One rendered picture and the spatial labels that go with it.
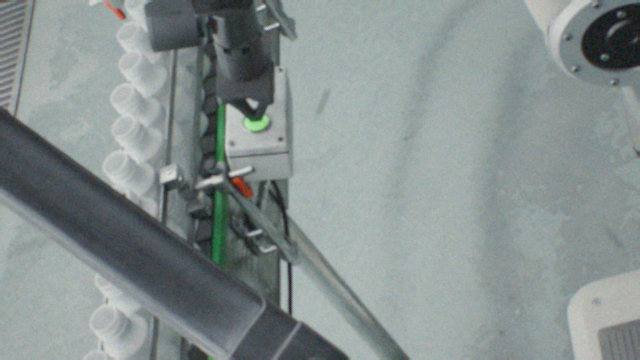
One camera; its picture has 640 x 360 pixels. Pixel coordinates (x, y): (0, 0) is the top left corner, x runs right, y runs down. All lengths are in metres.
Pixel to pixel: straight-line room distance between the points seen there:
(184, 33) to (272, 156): 0.23
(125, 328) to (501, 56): 1.79
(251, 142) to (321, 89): 1.69
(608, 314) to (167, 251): 1.46
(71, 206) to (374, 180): 2.13
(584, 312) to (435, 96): 0.96
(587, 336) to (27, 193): 1.50
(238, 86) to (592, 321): 0.98
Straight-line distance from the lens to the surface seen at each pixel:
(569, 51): 1.37
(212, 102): 1.88
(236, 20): 1.47
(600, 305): 2.31
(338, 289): 2.18
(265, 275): 1.81
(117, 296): 1.53
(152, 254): 0.92
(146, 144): 1.68
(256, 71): 1.53
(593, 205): 2.76
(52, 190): 0.93
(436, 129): 3.04
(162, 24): 1.48
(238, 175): 1.64
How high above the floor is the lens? 2.17
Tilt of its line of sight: 44 degrees down
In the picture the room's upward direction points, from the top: 38 degrees counter-clockwise
